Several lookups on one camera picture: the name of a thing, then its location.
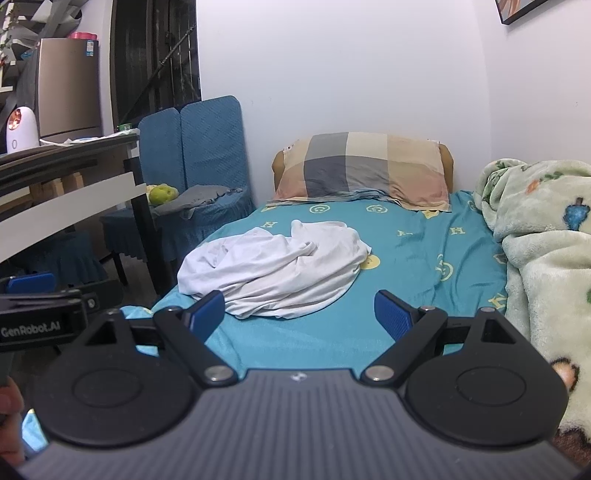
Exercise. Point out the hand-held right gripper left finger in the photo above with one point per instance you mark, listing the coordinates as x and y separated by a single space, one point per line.
207 316

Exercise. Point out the blue covered chair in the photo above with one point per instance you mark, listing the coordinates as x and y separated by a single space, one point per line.
212 147
60 258
159 152

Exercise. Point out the silver refrigerator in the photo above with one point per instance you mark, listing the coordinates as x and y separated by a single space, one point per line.
69 92

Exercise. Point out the framed wall picture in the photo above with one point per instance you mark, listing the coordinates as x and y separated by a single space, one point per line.
512 9

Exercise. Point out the orange pillow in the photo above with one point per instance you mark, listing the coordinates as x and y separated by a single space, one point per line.
447 166

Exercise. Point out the grey cloth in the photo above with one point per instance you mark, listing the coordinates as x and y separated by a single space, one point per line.
198 196

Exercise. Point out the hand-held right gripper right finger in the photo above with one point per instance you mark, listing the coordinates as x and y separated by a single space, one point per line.
392 318

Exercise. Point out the green fleece blanket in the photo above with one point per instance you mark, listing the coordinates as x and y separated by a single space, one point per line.
545 258

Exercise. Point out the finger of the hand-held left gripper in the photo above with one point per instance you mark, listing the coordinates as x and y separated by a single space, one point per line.
32 283
104 297

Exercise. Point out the dark barred window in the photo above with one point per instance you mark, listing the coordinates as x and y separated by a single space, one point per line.
152 60

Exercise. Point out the dark wooden table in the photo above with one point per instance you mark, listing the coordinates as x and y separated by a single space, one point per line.
69 198

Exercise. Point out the white cloth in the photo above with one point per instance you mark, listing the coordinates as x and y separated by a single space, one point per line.
92 138

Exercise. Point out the white facial steamer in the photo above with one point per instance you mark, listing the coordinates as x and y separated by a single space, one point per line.
23 134

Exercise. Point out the white t-shirt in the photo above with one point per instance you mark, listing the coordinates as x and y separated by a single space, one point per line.
277 272

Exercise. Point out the bed with teal patterned sheet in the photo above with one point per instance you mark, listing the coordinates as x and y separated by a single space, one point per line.
415 258

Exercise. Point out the person's left hand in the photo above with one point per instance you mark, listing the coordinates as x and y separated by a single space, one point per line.
10 420

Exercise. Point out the pink container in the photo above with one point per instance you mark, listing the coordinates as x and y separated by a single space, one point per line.
83 35

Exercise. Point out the plaid pillow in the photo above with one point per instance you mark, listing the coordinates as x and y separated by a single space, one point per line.
360 166

